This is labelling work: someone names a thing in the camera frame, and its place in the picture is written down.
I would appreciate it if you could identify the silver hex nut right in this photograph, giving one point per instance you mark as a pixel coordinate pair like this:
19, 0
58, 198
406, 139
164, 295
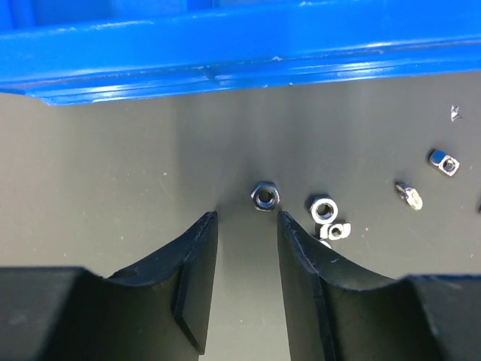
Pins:
322, 208

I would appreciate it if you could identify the small silver nut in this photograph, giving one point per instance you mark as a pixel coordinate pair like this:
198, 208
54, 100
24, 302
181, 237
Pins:
334, 232

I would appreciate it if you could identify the silver hex nut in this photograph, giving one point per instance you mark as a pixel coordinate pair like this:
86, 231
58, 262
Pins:
265, 196
322, 208

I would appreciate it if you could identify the blue plastic divided bin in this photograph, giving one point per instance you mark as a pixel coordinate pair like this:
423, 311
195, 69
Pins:
86, 52

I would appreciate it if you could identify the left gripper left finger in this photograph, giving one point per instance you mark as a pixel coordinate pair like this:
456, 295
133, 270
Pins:
157, 308

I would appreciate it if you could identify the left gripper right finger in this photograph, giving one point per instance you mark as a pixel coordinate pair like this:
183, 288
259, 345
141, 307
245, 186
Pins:
337, 310

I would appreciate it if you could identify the small silver t-nut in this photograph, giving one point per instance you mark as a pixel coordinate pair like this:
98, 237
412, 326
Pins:
410, 195

